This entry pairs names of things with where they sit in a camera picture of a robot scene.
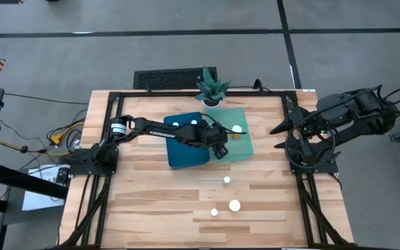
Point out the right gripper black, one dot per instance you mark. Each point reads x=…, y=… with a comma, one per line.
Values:
x=306, y=133

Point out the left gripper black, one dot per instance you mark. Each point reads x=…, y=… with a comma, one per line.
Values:
x=216, y=136

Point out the large amber pill bottle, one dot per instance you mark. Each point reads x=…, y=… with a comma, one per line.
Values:
x=236, y=128

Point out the white ball tiny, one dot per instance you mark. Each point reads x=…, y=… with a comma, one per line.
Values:
x=214, y=212

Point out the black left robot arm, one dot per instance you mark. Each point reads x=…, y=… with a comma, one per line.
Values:
x=165, y=133

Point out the mint green plastic bin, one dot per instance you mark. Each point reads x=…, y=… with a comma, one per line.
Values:
x=238, y=149

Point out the dark blue plastic bin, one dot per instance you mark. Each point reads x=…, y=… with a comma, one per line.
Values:
x=186, y=152

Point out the green plant in white pot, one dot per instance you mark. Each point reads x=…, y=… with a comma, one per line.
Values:
x=211, y=90

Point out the small black device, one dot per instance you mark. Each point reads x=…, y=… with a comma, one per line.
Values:
x=62, y=174

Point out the white paper sheet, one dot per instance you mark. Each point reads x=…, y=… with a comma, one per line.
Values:
x=40, y=199

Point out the black equipment stand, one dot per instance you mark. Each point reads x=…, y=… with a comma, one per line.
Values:
x=30, y=184

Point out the orange striped floor strip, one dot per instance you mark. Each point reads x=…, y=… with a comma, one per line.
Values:
x=2, y=1

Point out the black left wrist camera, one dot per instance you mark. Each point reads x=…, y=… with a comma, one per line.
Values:
x=221, y=151

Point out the black aluminium table frame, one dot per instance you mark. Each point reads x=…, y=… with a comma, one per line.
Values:
x=158, y=94

